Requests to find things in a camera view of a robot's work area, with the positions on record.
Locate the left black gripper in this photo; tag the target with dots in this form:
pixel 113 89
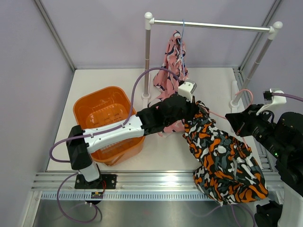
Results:
pixel 191 108

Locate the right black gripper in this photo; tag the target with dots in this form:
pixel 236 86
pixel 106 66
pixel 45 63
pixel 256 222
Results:
pixel 241 121

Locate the pink wire hanger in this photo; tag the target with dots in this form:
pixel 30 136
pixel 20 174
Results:
pixel 246 94

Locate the orange camouflage shorts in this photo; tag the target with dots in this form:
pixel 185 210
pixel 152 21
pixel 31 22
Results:
pixel 228 172

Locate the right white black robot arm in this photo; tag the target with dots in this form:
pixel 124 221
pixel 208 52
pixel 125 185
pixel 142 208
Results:
pixel 284 140

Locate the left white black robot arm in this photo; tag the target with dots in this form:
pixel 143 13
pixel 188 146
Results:
pixel 82 143

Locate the orange plastic basket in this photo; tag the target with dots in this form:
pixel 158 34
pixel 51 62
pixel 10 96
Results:
pixel 104 107

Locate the metal clothes rack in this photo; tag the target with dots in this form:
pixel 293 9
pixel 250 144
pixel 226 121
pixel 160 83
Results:
pixel 215 44

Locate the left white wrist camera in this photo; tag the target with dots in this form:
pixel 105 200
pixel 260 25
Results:
pixel 186 89

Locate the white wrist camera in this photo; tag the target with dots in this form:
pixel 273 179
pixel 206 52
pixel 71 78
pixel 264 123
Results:
pixel 186 89
pixel 272 100

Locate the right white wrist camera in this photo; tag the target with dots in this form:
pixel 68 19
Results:
pixel 272 100

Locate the blue wire hanger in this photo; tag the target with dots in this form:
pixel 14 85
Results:
pixel 181 48

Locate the aluminium rail frame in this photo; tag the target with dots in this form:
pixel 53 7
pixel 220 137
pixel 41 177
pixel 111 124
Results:
pixel 156 186

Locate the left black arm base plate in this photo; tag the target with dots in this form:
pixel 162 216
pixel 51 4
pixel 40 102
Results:
pixel 106 180

